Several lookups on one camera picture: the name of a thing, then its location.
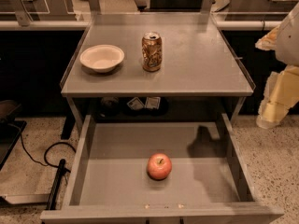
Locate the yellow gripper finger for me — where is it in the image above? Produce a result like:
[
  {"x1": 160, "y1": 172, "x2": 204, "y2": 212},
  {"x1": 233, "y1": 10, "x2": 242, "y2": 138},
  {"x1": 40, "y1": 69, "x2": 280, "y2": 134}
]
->
[
  {"x1": 255, "y1": 26, "x2": 278, "y2": 51},
  {"x1": 256, "y1": 65, "x2": 299, "y2": 129}
]

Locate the red apple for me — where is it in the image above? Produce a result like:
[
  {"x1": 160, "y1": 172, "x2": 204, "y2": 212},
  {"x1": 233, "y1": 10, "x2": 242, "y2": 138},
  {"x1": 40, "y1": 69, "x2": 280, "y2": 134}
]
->
[{"x1": 147, "y1": 153, "x2": 172, "y2": 180}]

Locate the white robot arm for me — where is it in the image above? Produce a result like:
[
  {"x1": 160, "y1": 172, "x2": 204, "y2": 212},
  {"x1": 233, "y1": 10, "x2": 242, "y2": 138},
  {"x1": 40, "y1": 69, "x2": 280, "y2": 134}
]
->
[{"x1": 255, "y1": 4, "x2": 299, "y2": 129}]

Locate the grey counter cabinet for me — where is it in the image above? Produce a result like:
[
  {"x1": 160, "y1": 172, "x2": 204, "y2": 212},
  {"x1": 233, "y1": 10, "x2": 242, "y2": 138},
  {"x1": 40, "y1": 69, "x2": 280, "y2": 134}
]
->
[{"x1": 62, "y1": 13, "x2": 254, "y2": 128}]

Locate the grey open drawer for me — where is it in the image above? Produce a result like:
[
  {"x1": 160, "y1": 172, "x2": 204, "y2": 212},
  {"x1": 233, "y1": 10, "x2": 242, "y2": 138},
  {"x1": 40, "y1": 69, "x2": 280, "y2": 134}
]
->
[{"x1": 41, "y1": 115, "x2": 283, "y2": 224}]

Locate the gold soda can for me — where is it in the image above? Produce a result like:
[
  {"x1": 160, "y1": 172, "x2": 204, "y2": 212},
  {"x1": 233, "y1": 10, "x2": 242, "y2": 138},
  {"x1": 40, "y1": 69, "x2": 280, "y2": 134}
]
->
[{"x1": 142, "y1": 32, "x2": 163, "y2": 72}]

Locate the white label card right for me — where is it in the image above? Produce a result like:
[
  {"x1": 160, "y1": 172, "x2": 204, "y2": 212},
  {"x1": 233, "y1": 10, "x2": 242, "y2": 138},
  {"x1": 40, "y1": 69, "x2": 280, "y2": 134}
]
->
[{"x1": 145, "y1": 97, "x2": 161, "y2": 109}]

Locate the white label card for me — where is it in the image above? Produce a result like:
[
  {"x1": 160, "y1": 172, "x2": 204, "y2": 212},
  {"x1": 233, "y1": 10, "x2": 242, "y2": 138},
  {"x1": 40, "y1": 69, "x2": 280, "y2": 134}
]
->
[
  {"x1": 127, "y1": 97, "x2": 144, "y2": 111},
  {"x1": 145, "y1": 97, "x2": 161, "y2": 109}
]

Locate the white label card left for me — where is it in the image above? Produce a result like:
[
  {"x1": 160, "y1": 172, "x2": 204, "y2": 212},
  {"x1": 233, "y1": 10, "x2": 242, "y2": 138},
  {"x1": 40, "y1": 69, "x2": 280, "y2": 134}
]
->
[{"x1": 127, "y1": 97, "x2": 144, "y2": 111}]

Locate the white bowl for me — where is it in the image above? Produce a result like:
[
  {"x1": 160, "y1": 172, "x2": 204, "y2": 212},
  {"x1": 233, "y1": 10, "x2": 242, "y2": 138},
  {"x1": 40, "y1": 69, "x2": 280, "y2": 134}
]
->
[{"x1": 79, "y1": 45, "x2": 124, "y2": 73}]

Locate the dark round object on shelf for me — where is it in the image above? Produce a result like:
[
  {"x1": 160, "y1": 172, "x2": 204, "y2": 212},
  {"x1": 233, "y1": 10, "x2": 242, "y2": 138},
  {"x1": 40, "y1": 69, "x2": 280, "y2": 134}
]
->
[{"x1": 100, "y1": 97, "x2": 119, "y2": 117}]

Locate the black power strip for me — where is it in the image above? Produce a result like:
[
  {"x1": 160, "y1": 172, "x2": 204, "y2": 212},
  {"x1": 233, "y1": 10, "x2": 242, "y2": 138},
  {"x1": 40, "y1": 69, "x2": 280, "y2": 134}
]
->
[{"x1": 46, "y1": 159, "x2": 65, "y2": 210}]

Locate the white horizontal rail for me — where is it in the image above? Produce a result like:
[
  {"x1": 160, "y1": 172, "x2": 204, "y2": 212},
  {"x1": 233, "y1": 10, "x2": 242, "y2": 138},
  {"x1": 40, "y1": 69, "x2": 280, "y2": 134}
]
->
[{"x1": 0, "y1": 20, "x2": 283, "y2": 32}]

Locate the black floor cable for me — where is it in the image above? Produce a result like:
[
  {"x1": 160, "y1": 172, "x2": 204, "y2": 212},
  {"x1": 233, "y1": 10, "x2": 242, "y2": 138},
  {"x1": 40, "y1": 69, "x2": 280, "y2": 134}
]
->
[{"x1": 8, "y1": 123, "x2": 77, "y2": 173}]

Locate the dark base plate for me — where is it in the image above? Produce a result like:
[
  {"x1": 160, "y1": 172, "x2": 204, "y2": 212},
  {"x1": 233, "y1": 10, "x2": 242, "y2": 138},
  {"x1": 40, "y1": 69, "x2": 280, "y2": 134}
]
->
[{"x1": 0, "y1": 100, "x2": 26, "y2": 170}]

